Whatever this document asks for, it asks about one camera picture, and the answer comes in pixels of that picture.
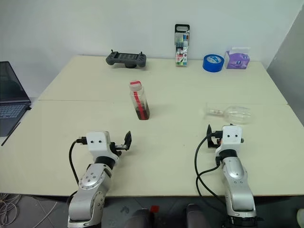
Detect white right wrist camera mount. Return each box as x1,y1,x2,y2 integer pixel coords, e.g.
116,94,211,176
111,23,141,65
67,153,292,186
215,125,243,159

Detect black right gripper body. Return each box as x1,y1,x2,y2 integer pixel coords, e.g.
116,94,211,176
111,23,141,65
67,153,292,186
208,136,224,148

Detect bottle with dark red liquid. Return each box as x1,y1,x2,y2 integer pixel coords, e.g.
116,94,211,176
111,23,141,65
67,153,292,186
129,88,151,121

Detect white floor cable bundle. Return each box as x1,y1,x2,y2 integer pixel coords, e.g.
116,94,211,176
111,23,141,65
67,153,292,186
0,192,20,228

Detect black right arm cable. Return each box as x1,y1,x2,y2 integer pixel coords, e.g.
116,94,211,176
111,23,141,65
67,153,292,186
194,132,229,198

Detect grey handheld remote controller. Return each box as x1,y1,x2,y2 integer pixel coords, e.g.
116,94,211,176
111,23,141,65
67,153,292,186
105,49,147,69

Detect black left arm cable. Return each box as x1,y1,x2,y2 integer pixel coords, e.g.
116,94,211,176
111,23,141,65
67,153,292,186
69,136,87,190

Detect marker pen pack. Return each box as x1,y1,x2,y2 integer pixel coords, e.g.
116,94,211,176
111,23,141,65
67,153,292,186
174,24,191,67

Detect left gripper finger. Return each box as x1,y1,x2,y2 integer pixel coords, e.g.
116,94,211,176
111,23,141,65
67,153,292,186
123,130,132,152

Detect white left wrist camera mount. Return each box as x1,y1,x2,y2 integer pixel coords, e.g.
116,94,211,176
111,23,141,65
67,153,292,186
85,130,120,162

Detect dark grey open laptop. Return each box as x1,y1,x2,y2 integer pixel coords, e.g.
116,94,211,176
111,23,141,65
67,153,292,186
0,61,32,137

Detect blue tape roll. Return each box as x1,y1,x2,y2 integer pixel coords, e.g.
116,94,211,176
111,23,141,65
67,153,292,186
202,54,225,73

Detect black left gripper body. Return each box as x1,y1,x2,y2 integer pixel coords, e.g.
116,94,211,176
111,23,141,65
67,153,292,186
109,141,127,158

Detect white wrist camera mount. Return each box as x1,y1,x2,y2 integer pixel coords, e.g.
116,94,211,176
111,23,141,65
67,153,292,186
215,125,243,159
85,130,120,162

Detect purple tissue box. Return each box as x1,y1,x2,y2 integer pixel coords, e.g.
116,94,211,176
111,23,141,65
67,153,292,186
224,46,252,70

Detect thin white floor cable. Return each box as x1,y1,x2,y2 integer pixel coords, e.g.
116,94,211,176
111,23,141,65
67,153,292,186
35,201,58,227

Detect clear plastic bottle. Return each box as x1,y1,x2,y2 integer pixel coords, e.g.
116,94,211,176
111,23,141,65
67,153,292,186
204,102,253,125

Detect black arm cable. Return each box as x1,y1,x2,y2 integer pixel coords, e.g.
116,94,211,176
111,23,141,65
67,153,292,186
69,136,87,190
194,132,229,198

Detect dark rounded shape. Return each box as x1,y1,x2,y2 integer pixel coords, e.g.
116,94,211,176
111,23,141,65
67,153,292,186
123,208,155,228

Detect white bottle cap red stripe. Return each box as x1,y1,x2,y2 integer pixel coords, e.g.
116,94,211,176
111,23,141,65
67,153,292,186
129,80,143,91

